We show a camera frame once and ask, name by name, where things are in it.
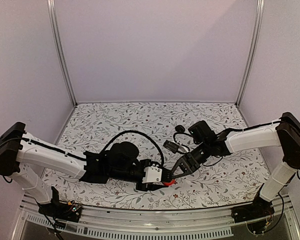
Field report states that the black braided cable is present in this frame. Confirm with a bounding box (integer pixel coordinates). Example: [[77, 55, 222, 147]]
[[99, 130, 166, 168], [172, 131, 193, 146]]

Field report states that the floral patterned table mat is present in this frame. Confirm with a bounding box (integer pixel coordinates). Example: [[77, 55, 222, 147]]
[[42, 102, 269, 210]]

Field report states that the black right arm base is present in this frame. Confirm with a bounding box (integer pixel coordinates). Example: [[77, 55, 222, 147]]
[[231, 192, 275, 223]]

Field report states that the aluminium back right post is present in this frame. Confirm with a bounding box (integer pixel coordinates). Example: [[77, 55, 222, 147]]
[[235, 0, 265, 108]]

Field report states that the aluminium back left post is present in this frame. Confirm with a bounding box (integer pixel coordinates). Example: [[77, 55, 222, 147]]
[[46, 0, 78, 107]]

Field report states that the white right camera bracket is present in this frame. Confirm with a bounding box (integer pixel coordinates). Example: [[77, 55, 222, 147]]
[[176, 145, 190, 155]]

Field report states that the red round bottle cap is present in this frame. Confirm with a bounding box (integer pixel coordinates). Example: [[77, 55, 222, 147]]
[[162, 179, 176, 187]]

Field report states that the black braided left cable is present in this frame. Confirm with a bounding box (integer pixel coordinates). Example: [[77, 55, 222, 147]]
[[99, 130, 166, 168]]

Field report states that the aluminium front rail frame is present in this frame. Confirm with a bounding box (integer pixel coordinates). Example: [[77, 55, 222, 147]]
[[11, 195, 300, 240]]

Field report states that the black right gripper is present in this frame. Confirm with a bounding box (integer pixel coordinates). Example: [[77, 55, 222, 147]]
[[168, 141, 210, 181]]

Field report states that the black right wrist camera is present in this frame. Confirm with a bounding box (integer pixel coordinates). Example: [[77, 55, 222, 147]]
[[163, 140, 180, 154]]

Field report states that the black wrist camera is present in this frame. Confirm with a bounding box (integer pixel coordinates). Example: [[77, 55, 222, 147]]
[[161, 169, 172, 183], [163, 140, 180, 154]]

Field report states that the aluminium post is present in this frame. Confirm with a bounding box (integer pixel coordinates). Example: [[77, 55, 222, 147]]
[[46, 0, 78, 107], [235, 0, 265, 108]]

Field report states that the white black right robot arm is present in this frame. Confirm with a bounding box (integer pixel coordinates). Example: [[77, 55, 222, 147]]
[[171, 112, 300, 218]]

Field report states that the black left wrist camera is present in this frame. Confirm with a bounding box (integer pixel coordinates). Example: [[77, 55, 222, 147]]
[[161, 169, 172, 183]]

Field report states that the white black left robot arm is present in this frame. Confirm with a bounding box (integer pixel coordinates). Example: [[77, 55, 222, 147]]
[[0, 122, 170, 217]]

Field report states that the white left camera bracket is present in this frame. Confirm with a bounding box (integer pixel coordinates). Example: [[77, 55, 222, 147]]
[[142, 166, 163, 184]]

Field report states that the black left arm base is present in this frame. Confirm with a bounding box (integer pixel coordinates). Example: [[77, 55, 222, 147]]
[[38, 186, 82, 223]]

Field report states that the white camera bracket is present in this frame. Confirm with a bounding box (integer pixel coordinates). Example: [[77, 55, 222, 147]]
[[142, 166, 163, 184], [176, 145, 190, 155]]

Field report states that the black braided right cable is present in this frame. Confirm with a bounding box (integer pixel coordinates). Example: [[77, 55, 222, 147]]
[[172, 131, 193, 146]]

